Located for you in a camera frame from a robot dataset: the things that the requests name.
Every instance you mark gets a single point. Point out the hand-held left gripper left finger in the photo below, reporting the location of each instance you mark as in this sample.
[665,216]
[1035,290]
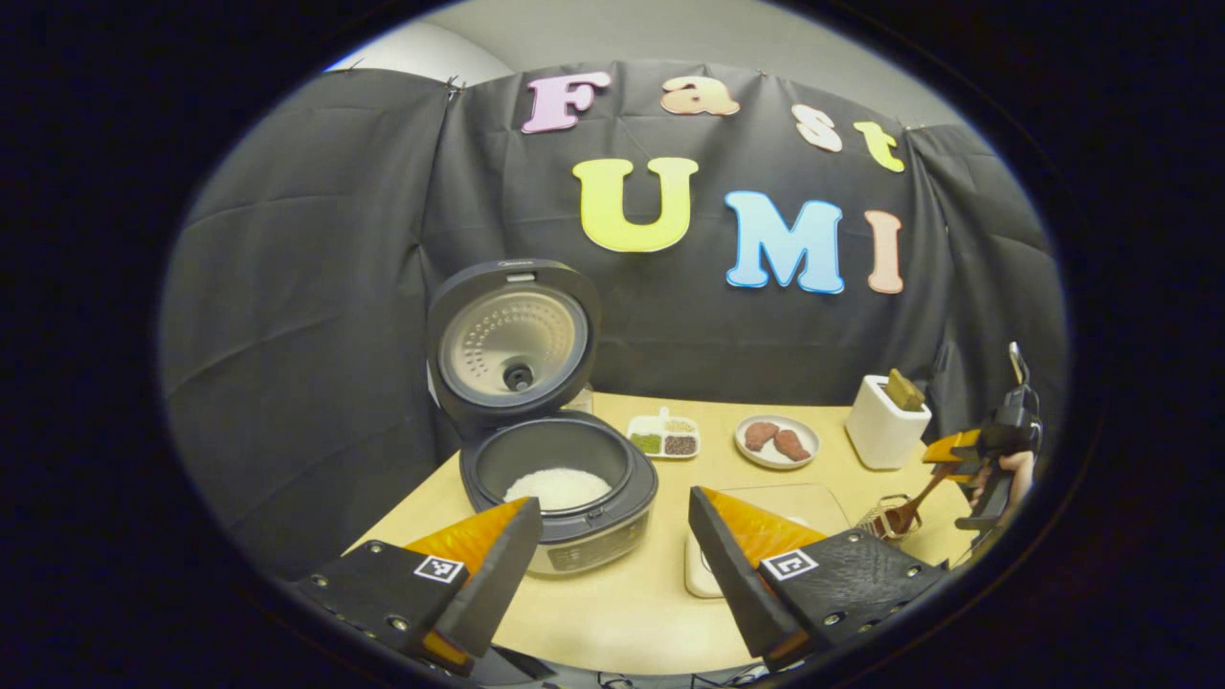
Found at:
[498,584]

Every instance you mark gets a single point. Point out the white ceramic holder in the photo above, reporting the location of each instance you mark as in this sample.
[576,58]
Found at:
[880,440]

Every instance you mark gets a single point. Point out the white divided bean dish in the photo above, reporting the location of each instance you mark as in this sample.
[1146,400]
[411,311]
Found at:
[663,433]

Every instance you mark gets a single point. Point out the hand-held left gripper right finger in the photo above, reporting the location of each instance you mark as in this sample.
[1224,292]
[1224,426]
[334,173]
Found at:
[732,584]

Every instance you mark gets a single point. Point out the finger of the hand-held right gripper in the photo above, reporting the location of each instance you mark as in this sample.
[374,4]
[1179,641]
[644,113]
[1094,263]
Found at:
[952,445]
[968,469]

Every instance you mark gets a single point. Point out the round white plate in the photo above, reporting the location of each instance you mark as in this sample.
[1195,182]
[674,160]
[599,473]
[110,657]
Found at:
[809,426]

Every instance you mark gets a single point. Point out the dark grey rice cooker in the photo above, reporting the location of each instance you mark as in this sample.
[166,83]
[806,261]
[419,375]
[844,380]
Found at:
[593,536]

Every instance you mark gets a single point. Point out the dark wooden spoon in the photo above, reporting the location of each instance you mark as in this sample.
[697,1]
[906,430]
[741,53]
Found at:
[900,517]

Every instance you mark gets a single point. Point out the white rice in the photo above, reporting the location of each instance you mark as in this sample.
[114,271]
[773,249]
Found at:
[560,488]

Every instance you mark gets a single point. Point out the brown meat piece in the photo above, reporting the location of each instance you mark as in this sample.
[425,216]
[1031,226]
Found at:
[792,446]
[761,435]

